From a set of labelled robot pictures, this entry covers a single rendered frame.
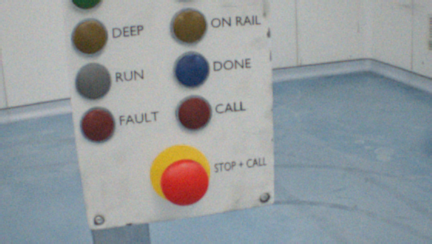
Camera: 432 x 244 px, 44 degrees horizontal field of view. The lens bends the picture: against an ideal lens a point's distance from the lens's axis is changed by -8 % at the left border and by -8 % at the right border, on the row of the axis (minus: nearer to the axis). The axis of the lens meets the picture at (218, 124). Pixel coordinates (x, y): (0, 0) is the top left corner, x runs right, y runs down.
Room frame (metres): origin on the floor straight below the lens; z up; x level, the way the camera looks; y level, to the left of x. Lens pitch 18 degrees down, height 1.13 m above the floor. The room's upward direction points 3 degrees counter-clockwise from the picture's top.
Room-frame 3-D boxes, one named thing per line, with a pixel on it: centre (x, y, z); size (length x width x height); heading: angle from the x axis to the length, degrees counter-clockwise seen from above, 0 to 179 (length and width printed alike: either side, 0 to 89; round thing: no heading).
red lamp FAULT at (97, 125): (0.43, 0.10, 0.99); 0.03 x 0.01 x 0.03; 104
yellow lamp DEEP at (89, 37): (0.43, 0.10, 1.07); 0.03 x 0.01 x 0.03; 104
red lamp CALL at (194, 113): (0.45, 0.02, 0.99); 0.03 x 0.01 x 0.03; 104
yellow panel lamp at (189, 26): (0.45, 0.02, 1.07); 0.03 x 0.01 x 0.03; 104
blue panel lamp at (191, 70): (0.45, 0.02, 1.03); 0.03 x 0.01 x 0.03; 104
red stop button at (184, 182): (0.45, 0.03, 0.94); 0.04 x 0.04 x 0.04; 14
